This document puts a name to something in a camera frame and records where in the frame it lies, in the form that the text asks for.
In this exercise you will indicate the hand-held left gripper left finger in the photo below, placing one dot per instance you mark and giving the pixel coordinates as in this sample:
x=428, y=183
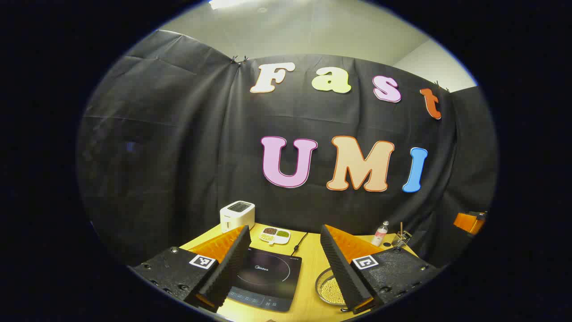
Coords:
x=228, y=268

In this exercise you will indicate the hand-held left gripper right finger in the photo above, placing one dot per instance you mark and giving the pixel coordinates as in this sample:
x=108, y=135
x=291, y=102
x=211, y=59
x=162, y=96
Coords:
x=342, y=273

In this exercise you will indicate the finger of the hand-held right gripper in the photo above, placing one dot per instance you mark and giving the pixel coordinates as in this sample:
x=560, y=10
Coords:
x=464, y=222

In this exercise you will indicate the stainless steel pot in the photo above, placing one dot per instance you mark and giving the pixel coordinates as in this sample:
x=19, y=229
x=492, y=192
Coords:
x=322, y=279

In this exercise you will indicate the black induction cooktop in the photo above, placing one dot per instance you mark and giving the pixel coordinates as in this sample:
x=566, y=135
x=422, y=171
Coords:
x=268, y=277

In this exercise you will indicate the heap of yellow soybeans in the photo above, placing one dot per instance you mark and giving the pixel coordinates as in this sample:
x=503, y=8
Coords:
x=333, y=290

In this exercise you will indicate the clear bottle with pink label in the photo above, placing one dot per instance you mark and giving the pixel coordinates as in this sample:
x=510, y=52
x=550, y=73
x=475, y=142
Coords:
x=380, y=235

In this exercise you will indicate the white divided dish of beans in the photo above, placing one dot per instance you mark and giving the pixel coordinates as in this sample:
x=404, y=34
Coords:
x=275, y=235

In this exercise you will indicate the black backdrop cloth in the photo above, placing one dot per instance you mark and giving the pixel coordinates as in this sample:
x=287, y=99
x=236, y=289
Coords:
x=178, y=156

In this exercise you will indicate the black backdrop clip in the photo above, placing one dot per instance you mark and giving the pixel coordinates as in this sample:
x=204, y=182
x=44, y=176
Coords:
x=442, y=86
x=240, y=59

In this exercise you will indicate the ceiling light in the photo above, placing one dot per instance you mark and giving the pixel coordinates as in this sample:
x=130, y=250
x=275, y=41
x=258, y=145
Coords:
x=228, y=3

